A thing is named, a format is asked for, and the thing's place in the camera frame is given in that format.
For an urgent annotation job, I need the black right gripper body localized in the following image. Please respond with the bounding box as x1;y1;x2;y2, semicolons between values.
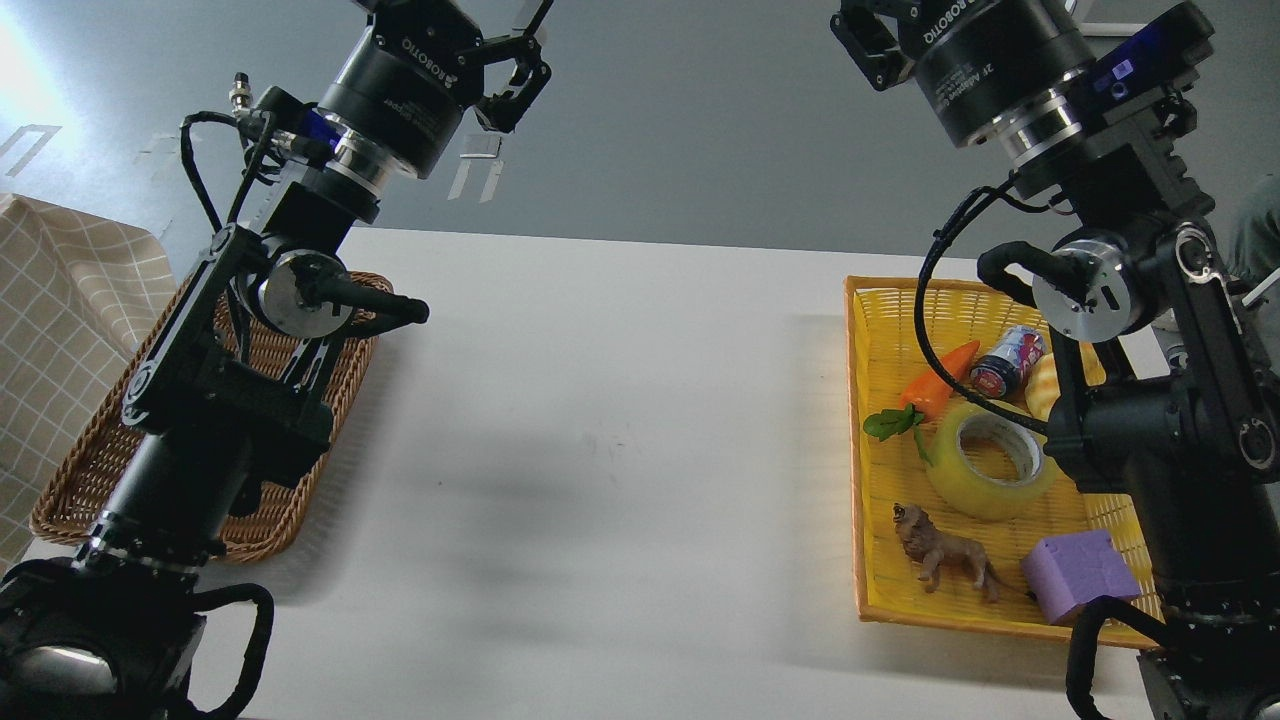
897;1;1094;149

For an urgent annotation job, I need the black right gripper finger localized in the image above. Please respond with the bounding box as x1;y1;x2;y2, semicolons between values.
829;1;916;91

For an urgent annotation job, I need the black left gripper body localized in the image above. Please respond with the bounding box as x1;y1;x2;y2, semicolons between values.
317;1;483;179

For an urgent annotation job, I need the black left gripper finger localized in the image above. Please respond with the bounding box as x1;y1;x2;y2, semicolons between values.
476;1;553;133

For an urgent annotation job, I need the yellow tape roll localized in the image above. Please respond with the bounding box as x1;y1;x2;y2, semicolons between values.
925;402;1059;521

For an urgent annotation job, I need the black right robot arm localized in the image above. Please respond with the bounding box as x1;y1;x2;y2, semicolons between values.
829;1;1279;719

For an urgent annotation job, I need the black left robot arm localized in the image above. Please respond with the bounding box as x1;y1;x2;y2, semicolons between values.
3;1;550;719

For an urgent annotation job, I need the small soda can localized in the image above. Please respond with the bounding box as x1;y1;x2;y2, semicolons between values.
968;324;1047;400

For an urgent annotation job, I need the toy croissant bread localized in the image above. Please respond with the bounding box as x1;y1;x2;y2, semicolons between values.
1023;343;1106;421

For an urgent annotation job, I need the orange toy carrot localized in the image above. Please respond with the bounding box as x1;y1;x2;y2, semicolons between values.
861;340;980;466

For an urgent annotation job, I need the beige checkered cloth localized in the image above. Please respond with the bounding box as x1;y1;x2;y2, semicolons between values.
1;193;175;568

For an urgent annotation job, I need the brown wicker basket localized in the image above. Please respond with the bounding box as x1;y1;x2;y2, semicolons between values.
29;272;403;565

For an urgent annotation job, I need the yellow plastic basket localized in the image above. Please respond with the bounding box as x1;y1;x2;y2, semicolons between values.
845;275;1161;641

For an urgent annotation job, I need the brown toy lion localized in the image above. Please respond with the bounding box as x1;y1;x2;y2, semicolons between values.
892;503;1009;603

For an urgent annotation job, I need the purple foam block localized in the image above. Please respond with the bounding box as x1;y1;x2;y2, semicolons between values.
1020;529;1142;626

